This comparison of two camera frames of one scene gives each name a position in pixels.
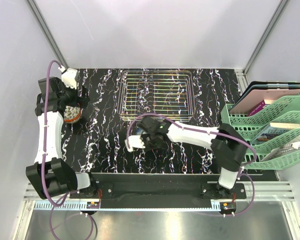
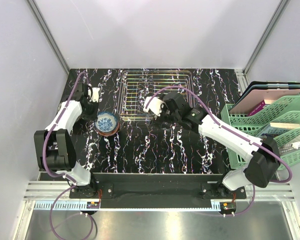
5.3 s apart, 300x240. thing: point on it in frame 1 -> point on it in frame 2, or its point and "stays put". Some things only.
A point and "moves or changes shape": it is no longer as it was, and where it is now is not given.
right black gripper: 143,136 -> 163,108
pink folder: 246,103 stays put
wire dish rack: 169,93 stays put
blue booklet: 270,132 stays put
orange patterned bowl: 71,114 moves or changes shape
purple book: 265,103 stays put
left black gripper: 82,100 -> 93,117
